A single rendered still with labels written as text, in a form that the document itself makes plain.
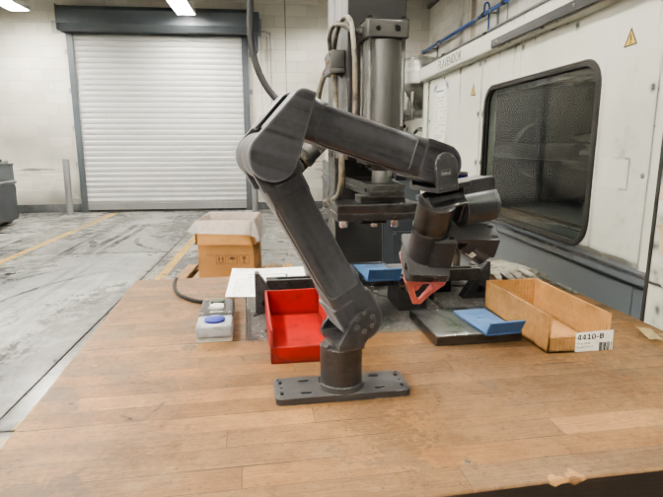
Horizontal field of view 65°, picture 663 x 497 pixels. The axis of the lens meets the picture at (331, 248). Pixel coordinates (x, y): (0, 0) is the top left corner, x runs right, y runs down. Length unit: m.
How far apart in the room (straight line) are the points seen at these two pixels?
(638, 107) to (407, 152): 0.82
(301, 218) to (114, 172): 10.08
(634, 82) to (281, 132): 1.01
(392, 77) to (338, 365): 0.62
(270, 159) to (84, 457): 0.42
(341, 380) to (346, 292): 0.13
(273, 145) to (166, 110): 9.84
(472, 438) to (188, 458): 0.35
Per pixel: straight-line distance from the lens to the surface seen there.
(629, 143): 1.46
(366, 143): 0.71
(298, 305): 1.13
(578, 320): 1.13
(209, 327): 1.01
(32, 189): 11.33
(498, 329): 1.01
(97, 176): 10.82
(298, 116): 0.66
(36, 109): 11.22
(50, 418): 0.83
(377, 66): 1.13
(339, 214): 1.09
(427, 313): 1.11
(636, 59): 1.48
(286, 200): 0.67
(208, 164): 10.35
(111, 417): 0.80
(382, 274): 1.08
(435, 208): 0.77
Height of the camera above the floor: 1.27
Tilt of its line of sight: 11 degrees down
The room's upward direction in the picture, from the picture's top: straight up
